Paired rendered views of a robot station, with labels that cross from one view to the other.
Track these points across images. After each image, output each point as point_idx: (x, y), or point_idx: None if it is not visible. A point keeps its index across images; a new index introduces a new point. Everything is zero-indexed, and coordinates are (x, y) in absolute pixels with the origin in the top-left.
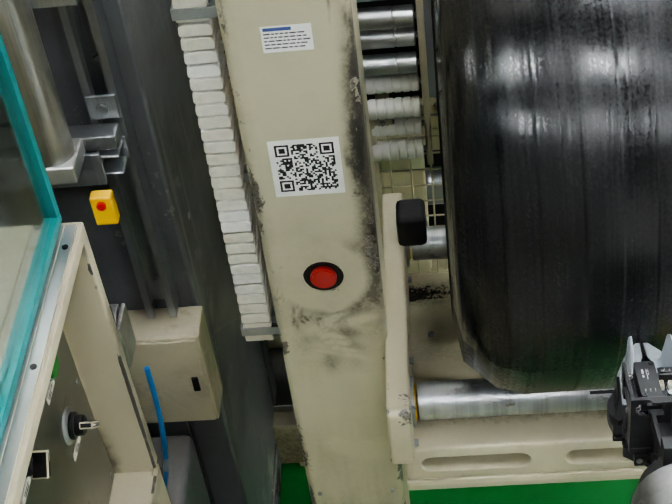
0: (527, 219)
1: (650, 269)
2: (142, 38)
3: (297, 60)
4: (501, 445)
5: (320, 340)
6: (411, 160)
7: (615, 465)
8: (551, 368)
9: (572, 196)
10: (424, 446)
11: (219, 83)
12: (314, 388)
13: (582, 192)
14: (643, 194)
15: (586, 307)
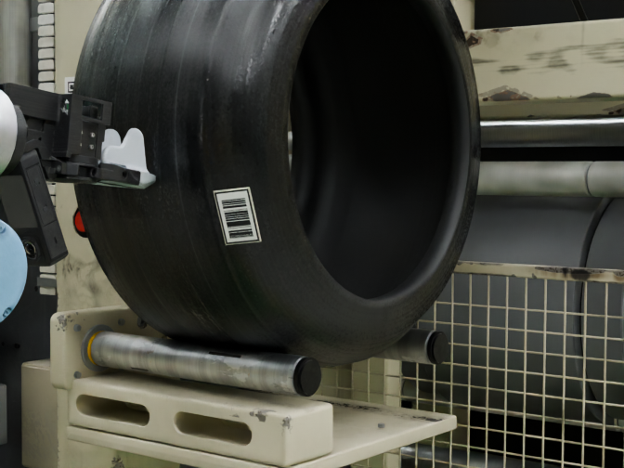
0: (95, 40)
1: (154, 84)
2: None
3: (86, 5)
4: (129, 390)
5: (77, 295)
6: (376, 380)
7: (211, 445)
8: (103, 211)
9: (125, 22)
10: (81, 380)
11: (52, 30)
12: None
13: (132, 19)
14: (165, 20)
15: (113, 123)
